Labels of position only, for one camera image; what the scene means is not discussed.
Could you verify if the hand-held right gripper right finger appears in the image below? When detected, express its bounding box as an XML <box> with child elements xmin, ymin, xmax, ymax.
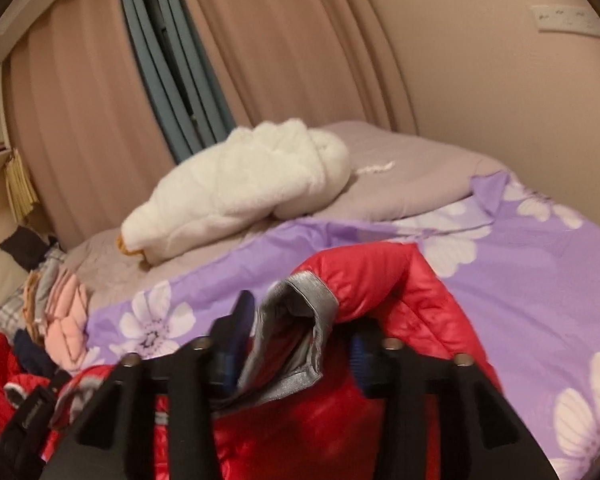
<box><xmin>347</xmin><ymin>325</ymin><xmax>561</xmax><ymax>480</ymax></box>

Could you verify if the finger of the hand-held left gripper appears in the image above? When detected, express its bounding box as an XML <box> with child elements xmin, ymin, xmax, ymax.
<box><xmin>0</xmin><ymin>382</ymin><xmax>62</xmax><ymax>461</ymax></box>

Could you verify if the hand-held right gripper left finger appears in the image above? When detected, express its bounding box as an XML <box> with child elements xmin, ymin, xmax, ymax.
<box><xmin>40</xmin><ymin>290</ymin><xmax>256</xmax><ymax>480</ymax></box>

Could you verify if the red hooded puffer jacket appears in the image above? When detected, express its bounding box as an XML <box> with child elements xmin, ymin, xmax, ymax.
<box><xmin>2</xmin><ymin>242</ymin><xmax>503</xmax><ymax>480</ymax></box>

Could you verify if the pile of assorted clothes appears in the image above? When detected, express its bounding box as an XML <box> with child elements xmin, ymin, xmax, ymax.
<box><xmin>0</xmin><ymin>245</ymin><xmax>68</xmax><ymax>342</ymax></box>

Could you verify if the navy garment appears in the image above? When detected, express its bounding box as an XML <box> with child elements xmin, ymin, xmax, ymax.
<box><xmin>12</xmin><ymin>330</ymin><xmax>72</xmax><ymax>382</ymax></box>

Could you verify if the pink garment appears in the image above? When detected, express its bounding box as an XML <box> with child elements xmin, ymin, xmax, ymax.
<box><xmin>42</xmin><ymin>270</ymin><xmax>92</xmax><ymax>373</ymax></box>

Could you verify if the beige printed garment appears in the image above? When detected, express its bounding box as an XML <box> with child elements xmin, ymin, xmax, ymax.
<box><xmin>22</xmin><ymin>270</ymin><xmax>46</xmax><ymax>337</ymax></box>

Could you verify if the grey garment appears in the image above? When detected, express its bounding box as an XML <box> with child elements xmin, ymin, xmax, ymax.
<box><xmin>35</xmin><ymin>259</ymin><xmax>65</xmax><ymax>311</ymax></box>

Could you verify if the white goose plush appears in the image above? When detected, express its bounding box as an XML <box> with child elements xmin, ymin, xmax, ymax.
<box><xmin>117</xmin><ymin>118</ymin><xmax>352</xmax><ymax>264</ymax></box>

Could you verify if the purple floral blanket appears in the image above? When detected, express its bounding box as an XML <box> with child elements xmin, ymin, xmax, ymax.
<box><xmin>85</xmin><ymin>172</ymin><xmax>600</xmax><ymax>480</ymax></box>

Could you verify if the black garment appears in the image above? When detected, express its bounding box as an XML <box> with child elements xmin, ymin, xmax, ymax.
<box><xmin>0</xmin><ymin>225</ymin><xmax>57</xmax><ymax>272</ymax></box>

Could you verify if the beige pleated skirt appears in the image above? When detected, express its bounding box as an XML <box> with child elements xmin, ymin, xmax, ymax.
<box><xmin>4</xmin><ymin>147</ymin><xmax>41</xmax><ymax>224</ymax></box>

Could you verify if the blue curtain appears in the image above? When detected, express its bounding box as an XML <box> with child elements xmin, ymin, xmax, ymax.
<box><xmin>115</xmin><ymin>0</ymin><xmax>188</xmax><ymax>163</ymax></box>
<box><xmin>150</xmin><ymin>0</ymin><xmax>237</xmax><ymax>153</ymax></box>

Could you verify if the pink curtain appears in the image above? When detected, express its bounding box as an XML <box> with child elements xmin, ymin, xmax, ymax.
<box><xmin>5</xmin><ymin>0</ymin><xmax>177</xmax><ymax>252</ymax></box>
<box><xmin>172</xmin><ymin>0</ymin><xmax>417</xmax><ymax>137</ymax></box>

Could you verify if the white wall socket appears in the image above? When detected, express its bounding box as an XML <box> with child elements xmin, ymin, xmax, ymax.
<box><xmin>530</xmin><ymin>5</ymin><xmax>600</xmax><ymax>37</ymax></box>

